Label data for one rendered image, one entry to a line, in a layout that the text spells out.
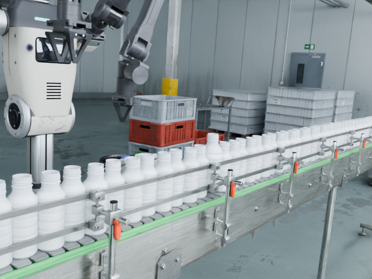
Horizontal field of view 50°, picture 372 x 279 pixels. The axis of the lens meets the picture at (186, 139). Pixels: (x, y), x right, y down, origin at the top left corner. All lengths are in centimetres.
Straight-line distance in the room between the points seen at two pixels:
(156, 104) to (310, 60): 878
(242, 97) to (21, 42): 731
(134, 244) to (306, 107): 695
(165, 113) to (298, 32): 905
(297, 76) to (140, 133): 881
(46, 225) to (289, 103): 726
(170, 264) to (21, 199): 49
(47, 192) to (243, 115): 778
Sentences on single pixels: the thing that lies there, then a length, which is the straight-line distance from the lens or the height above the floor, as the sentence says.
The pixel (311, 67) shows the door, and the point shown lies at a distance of 1204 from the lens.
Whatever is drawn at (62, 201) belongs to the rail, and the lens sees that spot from 87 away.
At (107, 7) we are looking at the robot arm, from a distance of 158.
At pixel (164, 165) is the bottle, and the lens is 109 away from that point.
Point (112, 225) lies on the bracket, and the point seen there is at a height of 106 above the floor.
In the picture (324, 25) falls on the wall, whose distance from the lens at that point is 1210.
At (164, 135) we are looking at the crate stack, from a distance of 370.
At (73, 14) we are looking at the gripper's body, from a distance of 103.
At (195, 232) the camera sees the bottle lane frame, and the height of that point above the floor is 92.
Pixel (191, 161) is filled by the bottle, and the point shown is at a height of 113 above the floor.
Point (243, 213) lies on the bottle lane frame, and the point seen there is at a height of 91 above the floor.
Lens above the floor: 139
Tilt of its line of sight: 10 degrees down
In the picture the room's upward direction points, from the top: 4 degrees clockwise
